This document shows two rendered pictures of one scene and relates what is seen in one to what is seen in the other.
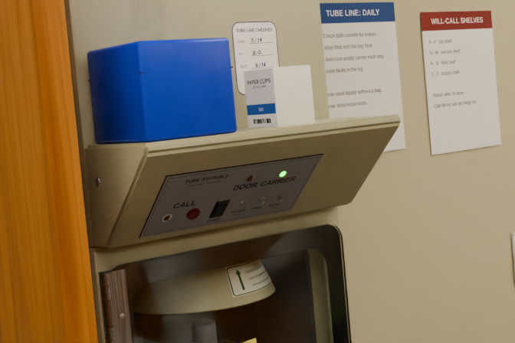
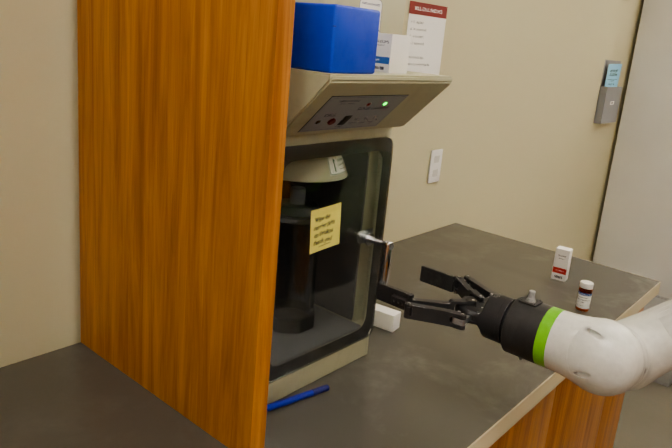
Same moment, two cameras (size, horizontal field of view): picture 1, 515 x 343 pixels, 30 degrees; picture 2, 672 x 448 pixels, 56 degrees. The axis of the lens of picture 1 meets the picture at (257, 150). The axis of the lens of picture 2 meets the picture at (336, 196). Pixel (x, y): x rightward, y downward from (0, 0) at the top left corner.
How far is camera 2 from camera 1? 0.28 m
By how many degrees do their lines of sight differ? 17
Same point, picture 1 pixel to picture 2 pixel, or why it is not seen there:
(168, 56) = (349, 17)
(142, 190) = (316, 103)
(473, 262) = (409, 165)
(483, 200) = (421, 128)
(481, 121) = not seen: hidden behind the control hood
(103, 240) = not seen: hidden behind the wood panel
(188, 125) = (351, 65)
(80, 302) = (276, 170)
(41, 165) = (266, 78)
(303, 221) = (374, 133)
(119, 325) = not seen: hidden behind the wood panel
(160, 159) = (335, 85)
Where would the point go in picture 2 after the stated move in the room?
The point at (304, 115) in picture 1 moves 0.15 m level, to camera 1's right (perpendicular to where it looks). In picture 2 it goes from (402, 68) to (488, 75)
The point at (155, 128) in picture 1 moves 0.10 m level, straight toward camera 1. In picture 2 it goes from (335, 64) to (361, 70)
